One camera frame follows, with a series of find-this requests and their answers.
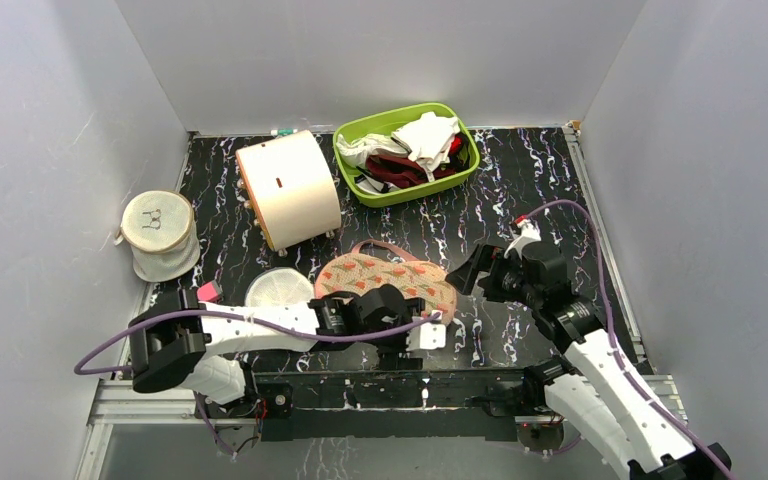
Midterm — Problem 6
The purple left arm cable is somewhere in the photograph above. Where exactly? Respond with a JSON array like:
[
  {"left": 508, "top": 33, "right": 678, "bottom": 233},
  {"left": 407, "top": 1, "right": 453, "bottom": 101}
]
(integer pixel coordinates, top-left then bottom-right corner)
[{"left": 73, "top": 309, "right": 443, "bottom": 378}]

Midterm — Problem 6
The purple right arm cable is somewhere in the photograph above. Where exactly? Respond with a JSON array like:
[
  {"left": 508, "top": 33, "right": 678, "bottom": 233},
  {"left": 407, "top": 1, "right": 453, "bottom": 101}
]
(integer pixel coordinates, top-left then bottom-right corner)
[{"left": 519, "top": 199, "right": 736, "bottom": 480}]

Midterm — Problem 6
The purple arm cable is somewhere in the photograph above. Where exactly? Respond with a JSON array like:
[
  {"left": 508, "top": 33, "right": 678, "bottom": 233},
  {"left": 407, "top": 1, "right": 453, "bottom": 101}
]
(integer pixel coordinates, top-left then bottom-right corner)
[
  {"left": 73, "top": 309, "right": 443, "bottom": 378},
  {"left": 519, "top": 199, "right": 736, "bottom": 480}
]

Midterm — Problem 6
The pink and grey small block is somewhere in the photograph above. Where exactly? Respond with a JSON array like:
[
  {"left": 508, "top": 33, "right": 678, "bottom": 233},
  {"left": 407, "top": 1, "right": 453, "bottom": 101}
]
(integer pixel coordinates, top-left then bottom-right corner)
[{"left": 196, "top": 281, "right": 223, "bottom": 303}]

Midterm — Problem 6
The white cylindrical mesh laundry bag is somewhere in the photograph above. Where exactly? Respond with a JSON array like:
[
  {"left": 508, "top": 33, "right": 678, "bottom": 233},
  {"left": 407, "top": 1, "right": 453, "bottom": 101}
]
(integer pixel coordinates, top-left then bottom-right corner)
[{"left": 115, "top": 190, "right": 200, "bottom": 283}]

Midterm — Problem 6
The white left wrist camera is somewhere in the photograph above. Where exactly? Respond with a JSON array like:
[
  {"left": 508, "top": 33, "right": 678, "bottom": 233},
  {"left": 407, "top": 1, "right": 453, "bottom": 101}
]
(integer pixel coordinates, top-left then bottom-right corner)
[{"left": 406, "top": 310, "right": 447, "bottom": 352}]

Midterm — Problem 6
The white cloth in basket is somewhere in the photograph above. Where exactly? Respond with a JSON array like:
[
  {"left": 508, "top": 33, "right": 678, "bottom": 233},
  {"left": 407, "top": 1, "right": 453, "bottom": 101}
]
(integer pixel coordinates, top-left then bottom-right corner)
[{"left": 391, "top": 112, "right": 461, "bottom": 181}]

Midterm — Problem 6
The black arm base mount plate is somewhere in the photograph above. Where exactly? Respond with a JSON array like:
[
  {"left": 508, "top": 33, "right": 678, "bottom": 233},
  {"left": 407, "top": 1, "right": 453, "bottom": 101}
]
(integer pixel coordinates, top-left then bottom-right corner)
[{"left": 203, "top": 368, "right": 567, "bottom": 450}]

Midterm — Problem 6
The dark red garment in basket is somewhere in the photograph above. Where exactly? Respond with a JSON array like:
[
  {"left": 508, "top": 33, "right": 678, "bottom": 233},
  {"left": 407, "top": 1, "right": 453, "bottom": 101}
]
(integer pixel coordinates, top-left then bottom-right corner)
[{"left": 361, "top": 156, "right": 457, "bottom": 193}]

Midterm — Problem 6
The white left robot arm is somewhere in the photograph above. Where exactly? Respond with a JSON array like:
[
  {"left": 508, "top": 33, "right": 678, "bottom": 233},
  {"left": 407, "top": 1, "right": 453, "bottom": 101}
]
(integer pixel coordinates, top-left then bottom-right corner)
[{"left": 128, "top": 284, "right": 446, "bottom": 416}]

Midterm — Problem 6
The green plastic basket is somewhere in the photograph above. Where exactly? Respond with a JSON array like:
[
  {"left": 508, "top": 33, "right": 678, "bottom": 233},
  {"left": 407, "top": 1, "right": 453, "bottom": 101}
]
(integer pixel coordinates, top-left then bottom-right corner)
[{"left": 333, "top": 102, "right": 481, "bottom": 208}]

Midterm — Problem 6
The cream toy washing machine drum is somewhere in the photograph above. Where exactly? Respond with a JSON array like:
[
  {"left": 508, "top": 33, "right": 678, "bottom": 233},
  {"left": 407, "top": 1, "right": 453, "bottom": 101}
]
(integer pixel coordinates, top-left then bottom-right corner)
[{"left": 235, "top": 130, "right": 342, "bottom": 255}]

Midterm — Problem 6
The floral mesh laundry bag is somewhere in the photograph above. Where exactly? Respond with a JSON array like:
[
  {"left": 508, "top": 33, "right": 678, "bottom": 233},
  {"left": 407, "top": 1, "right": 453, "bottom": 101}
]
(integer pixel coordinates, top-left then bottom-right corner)
[{"left": 314, "top": 239, "right": 457, "bottom": 325}]

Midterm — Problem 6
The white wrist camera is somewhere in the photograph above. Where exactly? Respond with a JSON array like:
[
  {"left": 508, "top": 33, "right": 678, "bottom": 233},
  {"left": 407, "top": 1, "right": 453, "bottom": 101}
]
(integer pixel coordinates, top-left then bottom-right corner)
[
  {"left": 406, "top": 310, "right": 447, "bottom": 352},
  {"left": 504, "top": 215, "right": 541, "bottom": 259}
]

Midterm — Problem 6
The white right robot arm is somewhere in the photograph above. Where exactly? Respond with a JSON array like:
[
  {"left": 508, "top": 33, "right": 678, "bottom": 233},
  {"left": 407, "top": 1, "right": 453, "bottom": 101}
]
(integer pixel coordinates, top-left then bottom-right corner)
[{"left": 446, "top": 240, "right": 732, "bottom": 479}]

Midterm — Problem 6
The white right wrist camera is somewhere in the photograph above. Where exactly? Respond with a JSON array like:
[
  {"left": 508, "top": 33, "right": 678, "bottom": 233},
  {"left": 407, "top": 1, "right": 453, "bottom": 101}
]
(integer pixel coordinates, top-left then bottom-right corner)
[{"left": 504, "top": 215, "right": 541, "bottom": 259}]

